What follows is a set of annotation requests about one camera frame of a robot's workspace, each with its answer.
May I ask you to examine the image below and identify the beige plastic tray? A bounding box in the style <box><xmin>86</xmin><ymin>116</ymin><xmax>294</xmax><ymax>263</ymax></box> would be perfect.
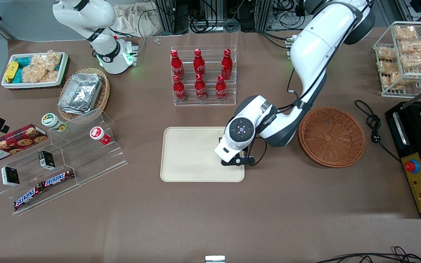
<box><xmin>160</xmin><ymin>127</ymin><xmax>245</xmax><ymax>182</ymax></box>

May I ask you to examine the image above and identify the round brown wicker basket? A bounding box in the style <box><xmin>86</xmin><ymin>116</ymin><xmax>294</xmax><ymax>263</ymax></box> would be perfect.
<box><xmin>298</xmin><ymin>106</ymin><xmax>366</xmax><ymax>168</ymax></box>

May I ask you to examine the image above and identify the oval light wicker basket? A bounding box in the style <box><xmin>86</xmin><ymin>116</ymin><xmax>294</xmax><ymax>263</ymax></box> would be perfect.
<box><xmin>58</xmin><ymin>68</ymin><xmax>110</xmax><ymax>121</ymax></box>

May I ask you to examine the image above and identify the aluminium foil tray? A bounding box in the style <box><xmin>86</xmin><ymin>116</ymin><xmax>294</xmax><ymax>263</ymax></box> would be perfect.
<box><xmin>61</xmin><ymin>73</ymin><xmax>103</xmax><ymax>110</ymax></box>
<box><xmin>58</xmin><ymin>96</ymin><xmax>95</xmax><ymax>116</ymax></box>

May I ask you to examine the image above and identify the clear acrylic bottle rack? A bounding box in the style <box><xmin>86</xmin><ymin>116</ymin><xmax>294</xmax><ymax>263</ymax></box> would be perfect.
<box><xmin>171</xmin><ymin>45</ymin><xmax>237</xmax><ymax>107</ymax></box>

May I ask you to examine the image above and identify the red cola bottle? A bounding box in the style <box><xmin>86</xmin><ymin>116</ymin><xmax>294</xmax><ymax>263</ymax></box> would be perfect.
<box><xmin>194</xmin><ymin>74</ymin><xmax>208</xmax><ymax>101</ymax></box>
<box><xmin>193</xmin><ymin>49</ymin><xmax>206</xmax><ymax>79</ymax></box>
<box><xmin>172</xmin><ymin>75</ymin><xmax>187</xmax><ymax>102</ymax></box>
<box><xmin>170</xmin><ymin>50</ymin><xmax>185</xmax><ymax>81</ymax></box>
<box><xmin>221</xmin><ymin>49</ymin><xmax>233</xmax><ymax>80</ymax></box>
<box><xmin>216</xmin><ymin>75</ymin><xmax>228</xmax><ymax>102</ymax></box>

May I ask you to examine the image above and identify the cup with red lid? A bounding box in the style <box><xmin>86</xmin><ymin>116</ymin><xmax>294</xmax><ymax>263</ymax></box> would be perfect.
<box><xmin>90</xmin><ymin>126</ymin><xmax>111</xmax><ymax>146</ymax></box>

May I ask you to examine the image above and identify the clear acrylic stepped stand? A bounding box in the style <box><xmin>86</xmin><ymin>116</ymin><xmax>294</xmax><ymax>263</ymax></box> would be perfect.
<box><xmin>0</xmin><ymin>108</ymin><xmax>129</xmax><ymax>216</ymax></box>

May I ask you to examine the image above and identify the red emergency stop button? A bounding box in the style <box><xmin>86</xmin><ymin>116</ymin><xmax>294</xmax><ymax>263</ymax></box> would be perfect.
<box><xmin>404</xmin><ymin>160</ymin><xmax>420</xmax><ymax>174</ymax></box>

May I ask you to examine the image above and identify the crumpled white cloth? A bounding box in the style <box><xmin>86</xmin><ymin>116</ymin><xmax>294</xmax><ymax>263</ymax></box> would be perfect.
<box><xmin>114</xmin><ymin>3</ymin><xmax>164</xmax><ymax>37</ymax></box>

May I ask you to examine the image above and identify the clear bag of fried snacks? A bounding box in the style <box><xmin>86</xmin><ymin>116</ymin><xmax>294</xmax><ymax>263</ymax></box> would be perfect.
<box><xmin>401</xmin><ymin>51</ymin><xmax>421</xmax><ymax>69</ymax></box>
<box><xmin>378</xmin><ymin>46</ymin><xmax>398</xmax><ymax>61</ymax></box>
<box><xmin>394</xmin><ymin>25</ymin><xmax>419</xmax><ymax>41</ymax></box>
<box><xmin>389</xmin><ymin>71</ymin><xmax>413</xmax><ymax>90</ymax></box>
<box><xmin>399</xmin><ymin>39</ymin><xmax>421</xmax><ymax>55</ymax></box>
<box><xmin>378</xmin><ymin>60</ymin><xmax>401</xmax><ymax>76</ymax></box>

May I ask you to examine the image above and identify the Snickers chocolate bar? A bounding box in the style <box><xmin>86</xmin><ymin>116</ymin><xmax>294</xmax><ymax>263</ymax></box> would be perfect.
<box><xmin>42</xmin><ymin>169</ymin><xmax>76</xmax><ymax>188</ymax></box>
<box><xmin>13</xmin><ymin>183</ymin><xmax>45</xmax><ymax>211</ymax></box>

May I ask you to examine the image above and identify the cup with green lid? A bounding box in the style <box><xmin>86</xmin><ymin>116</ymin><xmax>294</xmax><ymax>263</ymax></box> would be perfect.
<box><xmin>42</xmin><ymin>113</ymin><xmax>67</xmax><ymax>133</ymax></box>

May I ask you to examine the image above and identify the small black box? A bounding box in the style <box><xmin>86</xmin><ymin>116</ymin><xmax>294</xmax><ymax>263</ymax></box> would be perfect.
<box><xmin>1</xmin><ymin>166</ymin><xmax>20</xmax><ymax>187</ymax></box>
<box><xmin>38</xmin><ymin>150</ymin><xmax>56</xmax><ymax>170</ymax></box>

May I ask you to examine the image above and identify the white rectangular bin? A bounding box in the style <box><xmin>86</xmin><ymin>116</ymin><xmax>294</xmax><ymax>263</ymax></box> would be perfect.
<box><xmin>1</xmin><ymin>52</ymin><xmax>69</xmax><ymax>90</ymax></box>

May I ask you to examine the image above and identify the clear bag of crackers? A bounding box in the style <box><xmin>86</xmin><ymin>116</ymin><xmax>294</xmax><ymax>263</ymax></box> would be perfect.
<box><xmin>31</xmin><ymin>50</ymin><xmax>63</xmax><ymax>72</ymax></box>
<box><xmin>22</xmin><ymin>66</ymin><xmax>59</xmax><ymax>84</ymax></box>

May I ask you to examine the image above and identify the red tartan cookie box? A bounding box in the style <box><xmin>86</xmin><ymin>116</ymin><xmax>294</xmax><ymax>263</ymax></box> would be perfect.
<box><xmin>0</xmin><ymin>124</ymin><xmax>48</xmax><ymax>165</ymax></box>

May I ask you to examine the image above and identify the yellow snack packet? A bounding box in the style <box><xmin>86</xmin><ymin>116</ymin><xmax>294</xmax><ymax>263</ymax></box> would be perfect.
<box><xmin>5</xmin><ymin>61</ymin><xmax>19</xmax><ymax>83</ymax></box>

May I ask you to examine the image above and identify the black power cable with plug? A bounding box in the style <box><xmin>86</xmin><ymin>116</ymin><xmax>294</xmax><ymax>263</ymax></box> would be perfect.
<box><xmin>354</xmin><ymin>99</ymin><xmax>403</xmax><ymax>163</ymax></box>

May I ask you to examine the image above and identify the black coiled cable bundle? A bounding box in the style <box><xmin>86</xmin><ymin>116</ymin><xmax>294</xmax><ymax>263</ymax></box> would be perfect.
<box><xmin>190</xmin><ymin>13</ymin><xmax>219</xmax><ymax>34</ymax></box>

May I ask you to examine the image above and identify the aluminium frame post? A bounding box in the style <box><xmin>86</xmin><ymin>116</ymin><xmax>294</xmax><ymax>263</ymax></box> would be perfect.
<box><xmin>256</xmin><ymin>0</ymin><xmax>272</xmax><ymax>32</ymax></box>
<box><xmin>156</xmin><ymin>0</ymin><xmax>177</xmax><ymax>35</ymax></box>

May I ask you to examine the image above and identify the thin black cable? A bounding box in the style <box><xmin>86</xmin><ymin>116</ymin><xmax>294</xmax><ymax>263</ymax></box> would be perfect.
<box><xmin>315</xmin><ymin>247</ymin><xmax>421</xmax><ymax>263</ymax></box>

